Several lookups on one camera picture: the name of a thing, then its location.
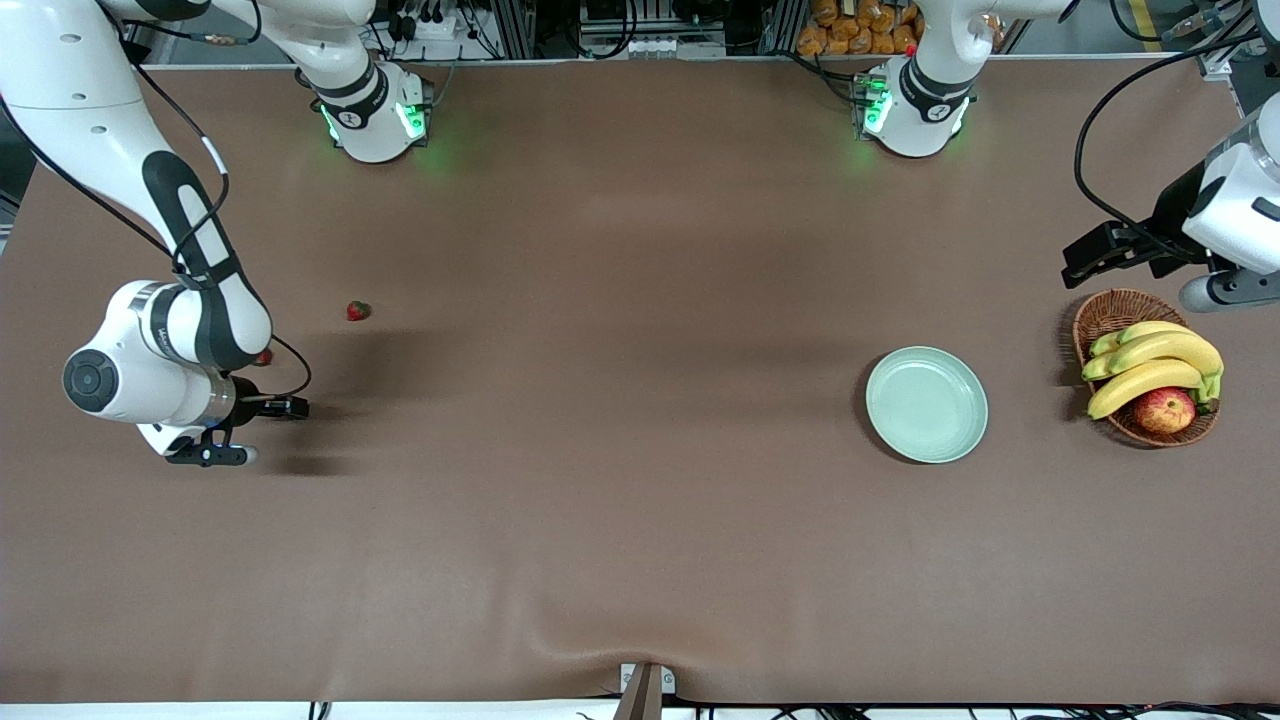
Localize white power strip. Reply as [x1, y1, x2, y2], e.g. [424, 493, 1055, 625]
[385, 8, 463, 43]

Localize light green round plate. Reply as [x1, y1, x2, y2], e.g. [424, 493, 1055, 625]
[865, 345, 990, 465]

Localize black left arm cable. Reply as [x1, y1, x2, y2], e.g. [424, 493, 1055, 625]
[1073, 28, 1266, 263]

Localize aluminium frame corner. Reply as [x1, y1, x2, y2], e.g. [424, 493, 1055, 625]
[1195, 10, 1280, 121]

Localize red yellow apple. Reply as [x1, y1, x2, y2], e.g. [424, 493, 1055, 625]
[1133, 387, 1198, 435]

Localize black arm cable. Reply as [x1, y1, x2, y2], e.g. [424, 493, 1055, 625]
[1073, 28, 1266, 263]
[0, 60, 313, 401]

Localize orange bread rolls pile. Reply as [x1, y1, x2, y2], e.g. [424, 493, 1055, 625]
[797, 0, 926, 57]

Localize aluminium frame post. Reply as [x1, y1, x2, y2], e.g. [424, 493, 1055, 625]
[488, 0, 536, 58]
[757, 0, 801, 56]

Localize silver metal table bracket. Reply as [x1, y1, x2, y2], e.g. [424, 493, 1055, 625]
[619, 662, 677, 696]

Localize brown table cover mat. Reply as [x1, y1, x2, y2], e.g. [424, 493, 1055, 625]
[0, 55, 1280, 706]

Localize yellow banana bunch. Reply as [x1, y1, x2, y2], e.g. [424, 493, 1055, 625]
[1081, 320, 1225, 421]

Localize brown wicker basket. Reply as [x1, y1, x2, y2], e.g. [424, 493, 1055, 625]
[1072, 288, 1222, 449]

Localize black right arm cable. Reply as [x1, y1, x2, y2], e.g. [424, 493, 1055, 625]
[0, 60, 313, 401]

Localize silver table edge rail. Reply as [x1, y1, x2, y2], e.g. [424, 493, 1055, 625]
[135, 54, 1206, 71]

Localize brown camera pole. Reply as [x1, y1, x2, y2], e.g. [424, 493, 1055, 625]
[612, 665, 666, 720]

